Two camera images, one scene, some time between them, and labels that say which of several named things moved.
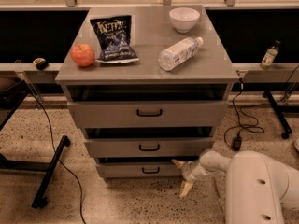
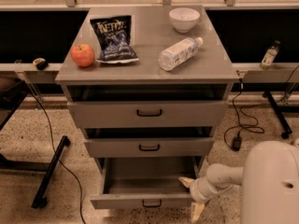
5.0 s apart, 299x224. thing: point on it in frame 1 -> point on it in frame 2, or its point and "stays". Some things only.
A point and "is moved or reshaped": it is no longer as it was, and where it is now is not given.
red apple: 82,54 stays
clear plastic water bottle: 173,56 stays
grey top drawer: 148,114 stays
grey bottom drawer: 138,170 is moved or reshaped
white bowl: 184,19 stays
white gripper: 188,172 -> 195,190
